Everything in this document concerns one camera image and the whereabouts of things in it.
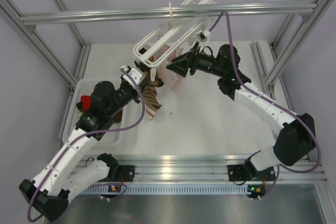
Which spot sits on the white plastic basket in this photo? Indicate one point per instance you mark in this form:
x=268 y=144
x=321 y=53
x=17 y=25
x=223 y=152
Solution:
x=85 y=87

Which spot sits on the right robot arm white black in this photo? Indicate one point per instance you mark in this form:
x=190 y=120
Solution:
x=295 y=133

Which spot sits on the red sock with face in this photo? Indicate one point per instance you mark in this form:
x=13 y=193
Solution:
x=85 y=102

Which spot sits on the pink sheer socks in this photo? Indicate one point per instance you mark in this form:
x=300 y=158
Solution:
x=169 y=78

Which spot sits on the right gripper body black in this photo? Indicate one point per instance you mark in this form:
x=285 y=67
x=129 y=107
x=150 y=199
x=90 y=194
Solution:
x=193 y=61

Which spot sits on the brown beige striped sock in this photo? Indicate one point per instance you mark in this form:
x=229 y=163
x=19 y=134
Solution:
x=151 y=103

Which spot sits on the brown yellow argyle sock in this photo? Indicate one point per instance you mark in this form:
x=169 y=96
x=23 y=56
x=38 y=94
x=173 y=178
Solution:
x=150 y=78

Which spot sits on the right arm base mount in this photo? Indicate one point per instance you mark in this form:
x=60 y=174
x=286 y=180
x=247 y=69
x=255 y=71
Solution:
x=238 y=173

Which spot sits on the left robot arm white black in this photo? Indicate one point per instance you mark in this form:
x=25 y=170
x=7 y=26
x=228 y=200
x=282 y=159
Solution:
x=51 y=191

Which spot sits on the aluminium crossbar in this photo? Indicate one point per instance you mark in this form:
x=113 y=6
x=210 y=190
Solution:
x=64 y=17

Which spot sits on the white plastic clip hanger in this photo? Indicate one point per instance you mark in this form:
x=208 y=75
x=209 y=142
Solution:
x=181 y=25

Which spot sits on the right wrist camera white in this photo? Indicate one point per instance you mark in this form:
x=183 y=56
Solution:
x=203 y=35

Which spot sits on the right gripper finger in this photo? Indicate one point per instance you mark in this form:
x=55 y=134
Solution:
x=180 y=66
x=188 y=56

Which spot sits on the slotted cable duct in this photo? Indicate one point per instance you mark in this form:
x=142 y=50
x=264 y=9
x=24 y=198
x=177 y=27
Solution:
x=177 y=189

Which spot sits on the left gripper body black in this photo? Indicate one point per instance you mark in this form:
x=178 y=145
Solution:
x=135 y=95

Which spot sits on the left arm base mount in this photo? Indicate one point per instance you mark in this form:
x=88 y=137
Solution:
x=125 y=173

